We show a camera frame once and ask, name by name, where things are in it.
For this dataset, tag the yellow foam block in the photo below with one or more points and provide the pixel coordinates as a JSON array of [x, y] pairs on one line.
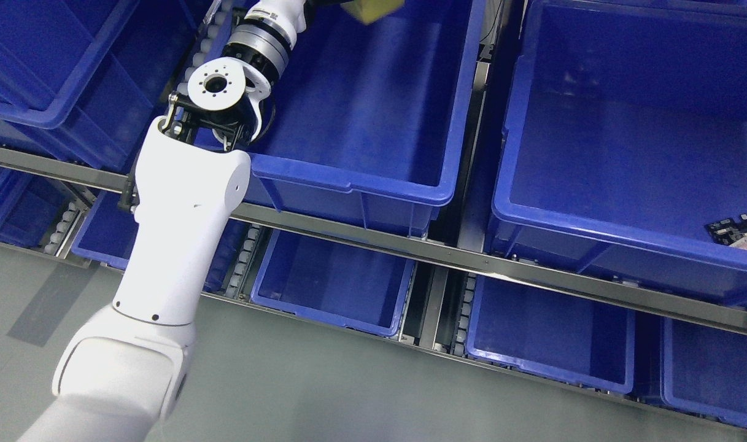
[[371, 11]]

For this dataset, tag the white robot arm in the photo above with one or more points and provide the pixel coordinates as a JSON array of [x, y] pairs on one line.
[[125, 368]]

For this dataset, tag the steel shelf rack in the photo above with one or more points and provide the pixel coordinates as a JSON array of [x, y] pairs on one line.
[[651, 307]]

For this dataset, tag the blue plastic bin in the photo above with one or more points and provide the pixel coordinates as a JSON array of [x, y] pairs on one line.
[[81, 80], [370, 119], [29, 205], [625, 140], [553, 335], [333, 283], [704, 371], [108, 233]]

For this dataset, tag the black circuit board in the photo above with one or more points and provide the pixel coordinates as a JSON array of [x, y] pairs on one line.
[[729, 232]]

